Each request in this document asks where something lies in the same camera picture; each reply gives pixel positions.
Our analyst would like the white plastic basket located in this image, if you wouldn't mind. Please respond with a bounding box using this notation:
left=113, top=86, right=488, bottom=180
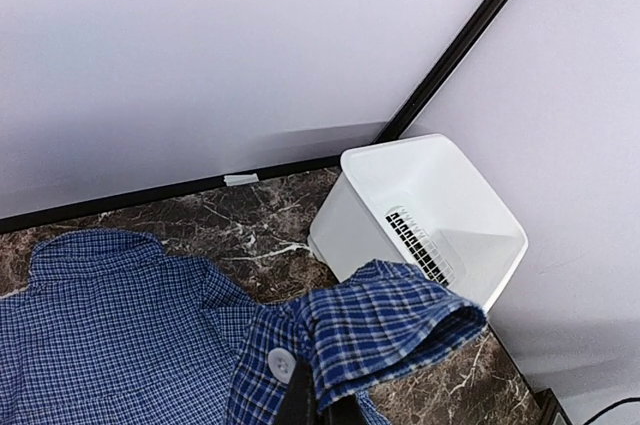
left=308, top=134, right=528, bottom=310

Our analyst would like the blue checked long sleeve shirt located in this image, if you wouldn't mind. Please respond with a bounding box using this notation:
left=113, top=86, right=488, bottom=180
left=1, top=229, right=487, bottom=424

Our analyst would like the right black frame post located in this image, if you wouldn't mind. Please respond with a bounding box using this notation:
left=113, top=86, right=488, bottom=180
left=373, top=0, right=509, bottom=144

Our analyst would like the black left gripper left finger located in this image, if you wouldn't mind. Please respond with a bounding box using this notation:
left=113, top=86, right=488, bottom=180
left=283, top=361, right=320, bottom=425

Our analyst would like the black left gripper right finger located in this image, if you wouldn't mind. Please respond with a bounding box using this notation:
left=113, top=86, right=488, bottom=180
left=322, top=395, right=367, bottom=425

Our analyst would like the white tape piece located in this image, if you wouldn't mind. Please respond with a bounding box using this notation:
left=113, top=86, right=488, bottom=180
left=223, top=173, right=260, bottom=187

